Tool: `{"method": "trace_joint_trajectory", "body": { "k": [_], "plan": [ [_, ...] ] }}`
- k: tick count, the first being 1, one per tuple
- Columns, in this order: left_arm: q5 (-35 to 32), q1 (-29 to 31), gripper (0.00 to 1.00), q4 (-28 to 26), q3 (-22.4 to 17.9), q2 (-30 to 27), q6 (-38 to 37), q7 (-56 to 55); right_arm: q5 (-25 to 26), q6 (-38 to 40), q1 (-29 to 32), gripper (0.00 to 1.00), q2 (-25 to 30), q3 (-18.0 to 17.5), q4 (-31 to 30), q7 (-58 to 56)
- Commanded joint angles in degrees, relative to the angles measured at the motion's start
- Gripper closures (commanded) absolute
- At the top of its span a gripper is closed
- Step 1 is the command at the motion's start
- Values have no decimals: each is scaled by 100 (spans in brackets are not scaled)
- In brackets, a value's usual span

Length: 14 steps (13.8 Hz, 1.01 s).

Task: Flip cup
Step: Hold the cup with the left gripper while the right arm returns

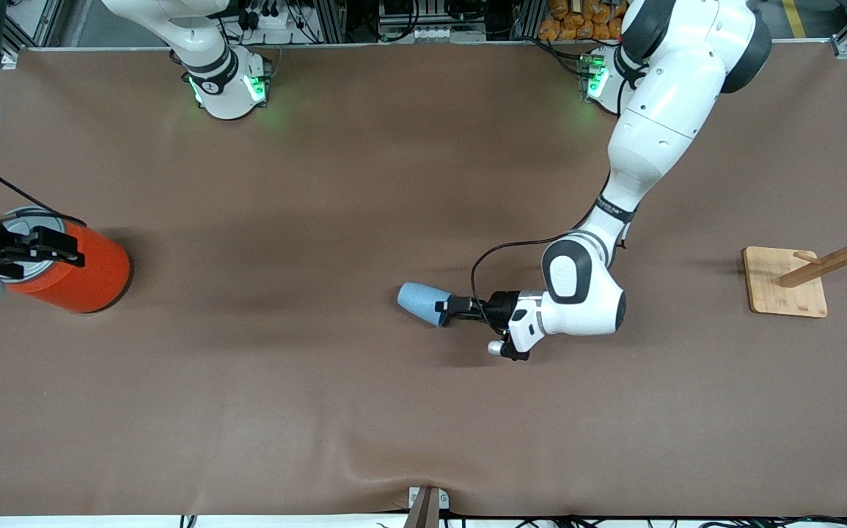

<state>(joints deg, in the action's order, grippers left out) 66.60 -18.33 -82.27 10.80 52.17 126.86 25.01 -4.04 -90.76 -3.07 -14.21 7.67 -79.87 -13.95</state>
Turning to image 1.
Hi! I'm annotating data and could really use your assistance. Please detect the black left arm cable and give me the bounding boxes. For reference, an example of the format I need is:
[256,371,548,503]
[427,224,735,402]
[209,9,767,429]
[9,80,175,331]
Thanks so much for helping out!
[470,233,587,325]

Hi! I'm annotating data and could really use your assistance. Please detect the red can with grey lid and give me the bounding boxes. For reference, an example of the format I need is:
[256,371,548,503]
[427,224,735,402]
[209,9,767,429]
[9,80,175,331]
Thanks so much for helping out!
[0,206,131,315]

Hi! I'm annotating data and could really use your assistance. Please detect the wooden cup stand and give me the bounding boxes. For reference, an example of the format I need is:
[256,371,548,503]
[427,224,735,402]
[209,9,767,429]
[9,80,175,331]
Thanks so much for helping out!
[743,197,847,318]

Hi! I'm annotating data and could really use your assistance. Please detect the metal table clamp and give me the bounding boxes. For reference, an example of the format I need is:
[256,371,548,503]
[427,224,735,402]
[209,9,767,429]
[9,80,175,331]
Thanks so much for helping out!
[403,486,450,528]

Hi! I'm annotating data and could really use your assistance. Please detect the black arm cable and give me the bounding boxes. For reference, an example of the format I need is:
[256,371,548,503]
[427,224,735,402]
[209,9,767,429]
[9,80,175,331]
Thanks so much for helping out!
[0,160,88,225]
[470,233,587,325]

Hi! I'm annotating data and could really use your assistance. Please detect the white connector block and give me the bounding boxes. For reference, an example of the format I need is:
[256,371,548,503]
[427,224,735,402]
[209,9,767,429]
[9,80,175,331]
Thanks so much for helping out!
[408,26,462,43]

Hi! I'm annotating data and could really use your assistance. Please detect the white power strip with plugs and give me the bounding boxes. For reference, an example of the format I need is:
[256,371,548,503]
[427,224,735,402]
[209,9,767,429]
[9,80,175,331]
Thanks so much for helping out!
[236,0,301,30]

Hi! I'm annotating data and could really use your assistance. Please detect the light blue cup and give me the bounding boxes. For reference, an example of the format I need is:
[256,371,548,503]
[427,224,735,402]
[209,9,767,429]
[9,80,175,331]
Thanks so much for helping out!
[397,282,455,329]

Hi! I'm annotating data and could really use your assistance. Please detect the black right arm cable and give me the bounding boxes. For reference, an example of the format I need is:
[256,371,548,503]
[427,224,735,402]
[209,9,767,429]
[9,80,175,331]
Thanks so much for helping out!
[0,160,88,225]

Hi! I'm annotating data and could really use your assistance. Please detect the orange snack bags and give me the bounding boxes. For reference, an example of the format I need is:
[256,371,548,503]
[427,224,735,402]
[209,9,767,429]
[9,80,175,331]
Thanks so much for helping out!
[538,0,629,42]

